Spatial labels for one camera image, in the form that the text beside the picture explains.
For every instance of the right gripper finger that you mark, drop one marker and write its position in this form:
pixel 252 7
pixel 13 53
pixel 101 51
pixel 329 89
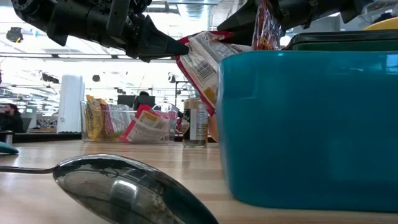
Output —
pixel 241 25

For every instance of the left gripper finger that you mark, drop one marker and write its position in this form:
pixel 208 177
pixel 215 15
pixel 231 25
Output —
pixel 155 59
pixel 158 40

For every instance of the small foil sauce packet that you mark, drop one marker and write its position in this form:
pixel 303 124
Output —
pixel 265 28

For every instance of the dark green spice tin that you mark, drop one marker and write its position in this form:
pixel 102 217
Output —
pixel 342 42

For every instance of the yellow ramen noodle packet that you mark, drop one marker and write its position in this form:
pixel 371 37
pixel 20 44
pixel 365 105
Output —
pixel 93 118

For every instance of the black shiny metal spoon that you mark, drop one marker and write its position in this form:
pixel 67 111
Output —
pixel 124 193

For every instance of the blue plastic spoon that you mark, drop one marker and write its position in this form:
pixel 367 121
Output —
pixel 6 148

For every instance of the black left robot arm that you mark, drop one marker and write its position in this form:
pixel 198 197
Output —
pixel 56 15

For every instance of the black ceiling lamp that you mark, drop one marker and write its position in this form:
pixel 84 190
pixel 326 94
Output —
pixel 171 77
pixel 96 78
pixel 49 78

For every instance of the black metal stand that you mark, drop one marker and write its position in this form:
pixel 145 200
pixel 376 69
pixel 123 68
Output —
pixel 182 82

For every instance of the person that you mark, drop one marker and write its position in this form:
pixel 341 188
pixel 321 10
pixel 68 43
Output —
pixel 144 93
pixel 11 121

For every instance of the black background monitor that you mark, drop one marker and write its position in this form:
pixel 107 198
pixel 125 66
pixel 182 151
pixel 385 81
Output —
pixel 127 101

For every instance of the clear plastic container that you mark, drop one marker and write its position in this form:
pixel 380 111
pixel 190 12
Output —
pixel 169 124

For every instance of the small beige cup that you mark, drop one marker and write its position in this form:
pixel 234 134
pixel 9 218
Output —
pixel 196 124

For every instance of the orange bowl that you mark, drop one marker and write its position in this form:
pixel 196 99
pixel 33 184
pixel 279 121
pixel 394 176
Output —
pixel 213 129

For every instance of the white square column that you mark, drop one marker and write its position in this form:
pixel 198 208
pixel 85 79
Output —
pixel 71 105

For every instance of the black pendant ceiling speaker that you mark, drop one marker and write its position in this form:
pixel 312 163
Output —
pixel 14 34

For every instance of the large teal blue bin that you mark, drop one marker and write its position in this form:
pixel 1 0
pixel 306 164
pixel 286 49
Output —
pixel 304 130

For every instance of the silver ventilation duct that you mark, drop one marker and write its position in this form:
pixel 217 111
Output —
pixel 199 9

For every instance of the black aluminium rig frame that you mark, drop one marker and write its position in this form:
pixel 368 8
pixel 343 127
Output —
pixel 46 137

